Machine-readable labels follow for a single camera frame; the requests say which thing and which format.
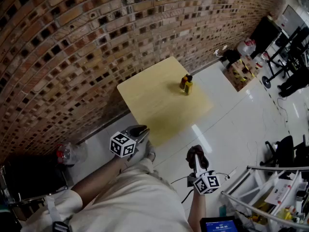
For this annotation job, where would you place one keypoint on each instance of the white power plug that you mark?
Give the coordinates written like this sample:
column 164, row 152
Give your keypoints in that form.
column 220, row 52

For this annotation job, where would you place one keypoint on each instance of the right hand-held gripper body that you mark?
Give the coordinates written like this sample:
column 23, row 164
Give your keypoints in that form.
column 207, row 184

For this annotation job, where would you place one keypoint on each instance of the person's beige clothing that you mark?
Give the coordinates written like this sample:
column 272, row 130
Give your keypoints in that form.
column 132, row 202

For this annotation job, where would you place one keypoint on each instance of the clear plastic jug red cap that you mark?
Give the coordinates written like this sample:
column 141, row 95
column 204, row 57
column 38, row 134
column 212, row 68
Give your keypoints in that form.
column 262, row 60

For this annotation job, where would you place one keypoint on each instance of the black metal cart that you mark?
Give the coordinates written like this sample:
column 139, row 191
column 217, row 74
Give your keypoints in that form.
column 33, row 178

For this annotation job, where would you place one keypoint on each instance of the black tablet with blue screen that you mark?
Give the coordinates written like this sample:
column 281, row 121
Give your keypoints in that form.
column 218, row 225

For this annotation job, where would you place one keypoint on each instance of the black office chair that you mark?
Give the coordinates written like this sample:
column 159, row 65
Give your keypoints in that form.
column 286, row 151

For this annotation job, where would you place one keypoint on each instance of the person's left forearm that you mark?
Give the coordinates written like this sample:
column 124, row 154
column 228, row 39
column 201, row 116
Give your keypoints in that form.
column 96, row 180

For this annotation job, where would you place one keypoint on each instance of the white metal rack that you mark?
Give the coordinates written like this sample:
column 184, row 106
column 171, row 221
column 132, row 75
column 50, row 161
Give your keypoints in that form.
column 256, row 190

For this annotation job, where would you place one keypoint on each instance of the person's right forearm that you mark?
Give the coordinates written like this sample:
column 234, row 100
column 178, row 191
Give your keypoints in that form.
column 196, row 211

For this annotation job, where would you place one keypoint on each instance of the black bag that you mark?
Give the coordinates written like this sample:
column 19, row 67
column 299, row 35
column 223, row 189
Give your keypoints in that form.
column 231, row 57

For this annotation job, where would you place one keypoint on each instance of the black wheeled stand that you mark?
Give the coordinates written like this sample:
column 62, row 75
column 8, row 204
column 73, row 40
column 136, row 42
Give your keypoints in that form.
column 281, row 66

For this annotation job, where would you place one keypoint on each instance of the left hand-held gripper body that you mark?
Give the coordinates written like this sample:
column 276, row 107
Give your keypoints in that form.
column 122, row 145

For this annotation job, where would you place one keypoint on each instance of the person's white shoe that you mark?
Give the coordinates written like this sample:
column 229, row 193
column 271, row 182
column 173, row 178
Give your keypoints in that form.
column 146, row 151

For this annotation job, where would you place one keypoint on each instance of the yellow bottle with dark cap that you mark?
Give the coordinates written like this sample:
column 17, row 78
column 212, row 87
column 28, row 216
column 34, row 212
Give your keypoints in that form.
column 188, row 88

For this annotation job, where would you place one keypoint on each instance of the black cabinet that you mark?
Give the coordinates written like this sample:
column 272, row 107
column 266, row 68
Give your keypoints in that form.
column 265, row 36

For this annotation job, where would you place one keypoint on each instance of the white board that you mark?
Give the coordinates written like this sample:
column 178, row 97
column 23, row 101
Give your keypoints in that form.
column 293, row 17

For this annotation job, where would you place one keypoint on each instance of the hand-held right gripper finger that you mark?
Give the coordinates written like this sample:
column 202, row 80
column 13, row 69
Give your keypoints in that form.
column 199, row 164

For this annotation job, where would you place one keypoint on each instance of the white plastic jug red label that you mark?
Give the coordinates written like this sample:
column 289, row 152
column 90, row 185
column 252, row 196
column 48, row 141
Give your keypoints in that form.
column 246, row 47

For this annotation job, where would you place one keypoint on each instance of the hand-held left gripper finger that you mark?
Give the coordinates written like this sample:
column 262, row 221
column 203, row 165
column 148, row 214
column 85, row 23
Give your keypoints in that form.
column 138, row 130
column 144, row 136

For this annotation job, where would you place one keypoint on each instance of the dark brown cloth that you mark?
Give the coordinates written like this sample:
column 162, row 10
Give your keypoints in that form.
column 191, row 156

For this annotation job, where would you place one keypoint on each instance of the white cardboard box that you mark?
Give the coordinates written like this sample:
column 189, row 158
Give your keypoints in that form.
column 280, row 192

